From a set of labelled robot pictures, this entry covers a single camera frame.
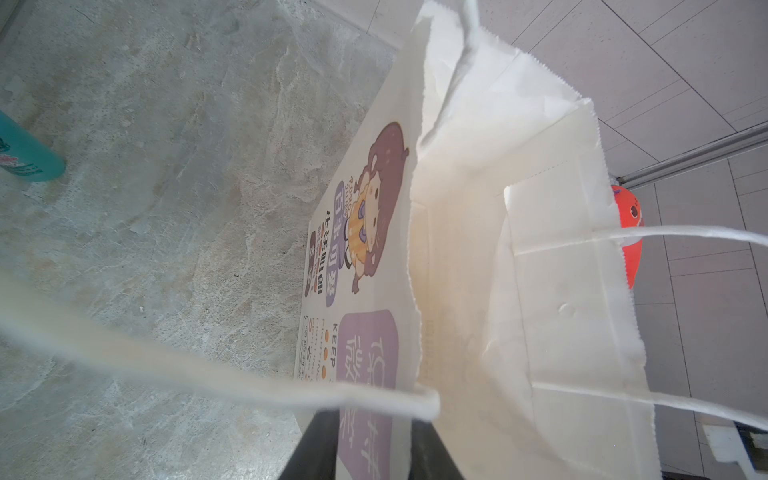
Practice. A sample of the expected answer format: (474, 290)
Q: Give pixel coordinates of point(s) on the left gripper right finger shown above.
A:
(430, 460)

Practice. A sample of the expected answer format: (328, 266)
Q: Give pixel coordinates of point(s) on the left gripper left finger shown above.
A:
(314, 458)

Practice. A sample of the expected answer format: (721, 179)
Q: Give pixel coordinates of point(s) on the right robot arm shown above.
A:
(692, 450)

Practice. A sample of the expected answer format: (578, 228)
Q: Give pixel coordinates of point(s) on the red plush fish toy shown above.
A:
(631, 216)

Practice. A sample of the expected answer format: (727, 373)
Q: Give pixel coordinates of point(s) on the teal bottle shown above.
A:
(24, 156)

